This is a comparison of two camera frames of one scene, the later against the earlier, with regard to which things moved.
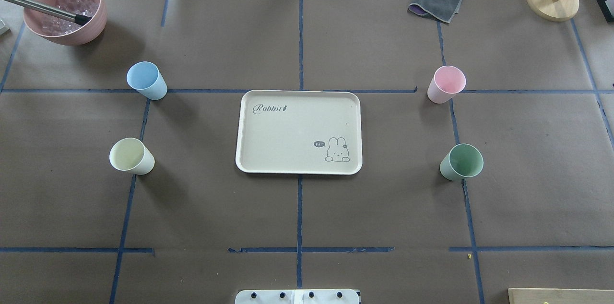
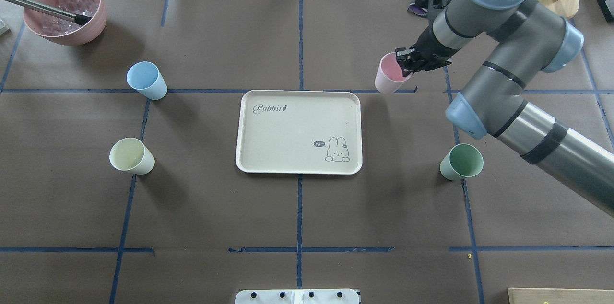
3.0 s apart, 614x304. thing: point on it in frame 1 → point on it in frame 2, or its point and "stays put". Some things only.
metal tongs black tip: (48, 8) stays put
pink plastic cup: (448, 81) → (389, 75)
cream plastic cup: (131, 154) stays put
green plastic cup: (462, 161) stays put
